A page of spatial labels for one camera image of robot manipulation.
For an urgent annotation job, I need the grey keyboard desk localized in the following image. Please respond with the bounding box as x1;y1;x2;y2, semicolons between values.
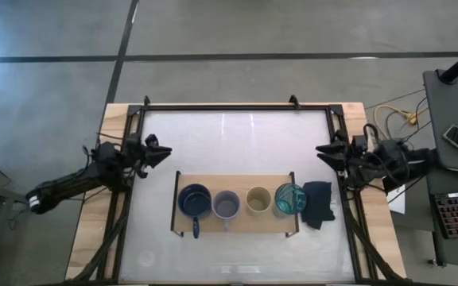
425;166;458;269

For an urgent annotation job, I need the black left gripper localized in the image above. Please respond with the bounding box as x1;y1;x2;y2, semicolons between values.
122;133;173;178

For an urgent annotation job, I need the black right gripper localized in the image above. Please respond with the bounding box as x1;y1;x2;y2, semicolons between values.
315;129;370;180

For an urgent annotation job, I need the beige plastic cup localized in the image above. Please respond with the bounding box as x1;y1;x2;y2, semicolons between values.
245;185;273;218

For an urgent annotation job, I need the black slanted support bar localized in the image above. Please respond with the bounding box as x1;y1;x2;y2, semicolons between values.
382;170;439;195

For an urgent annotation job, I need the white paper sheet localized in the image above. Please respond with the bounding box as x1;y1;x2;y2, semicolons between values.
386;186;407;215

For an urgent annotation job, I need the black cable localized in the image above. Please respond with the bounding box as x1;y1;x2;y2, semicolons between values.
383;96;433;144

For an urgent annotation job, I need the dark blue mug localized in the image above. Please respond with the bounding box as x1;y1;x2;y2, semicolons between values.
177;182;213;239

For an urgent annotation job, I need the grey metal stand bar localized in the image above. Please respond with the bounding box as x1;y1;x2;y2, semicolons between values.
0;177;39;210

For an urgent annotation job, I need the dark navy folded cloth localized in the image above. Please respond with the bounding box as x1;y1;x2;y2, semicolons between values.
300;180;336;230

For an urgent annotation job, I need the white table sheet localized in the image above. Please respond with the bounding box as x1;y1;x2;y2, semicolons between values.
119;109;356;284

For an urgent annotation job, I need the black metal table frame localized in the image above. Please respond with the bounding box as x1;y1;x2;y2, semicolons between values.
65;95;407;285

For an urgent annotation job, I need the wooden shelf tray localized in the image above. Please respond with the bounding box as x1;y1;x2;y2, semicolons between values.
170;170;301;238

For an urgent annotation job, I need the grey side desk top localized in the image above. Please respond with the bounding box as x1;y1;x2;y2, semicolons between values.
422;69;458;176

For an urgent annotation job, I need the yellow cable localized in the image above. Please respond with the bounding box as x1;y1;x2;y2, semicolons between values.
373;103;419;140

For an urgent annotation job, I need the teal transparent tumbler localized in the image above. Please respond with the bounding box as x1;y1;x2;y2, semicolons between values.
273;182;308;218

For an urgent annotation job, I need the grey mug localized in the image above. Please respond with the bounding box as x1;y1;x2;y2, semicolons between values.
212;189;242;231

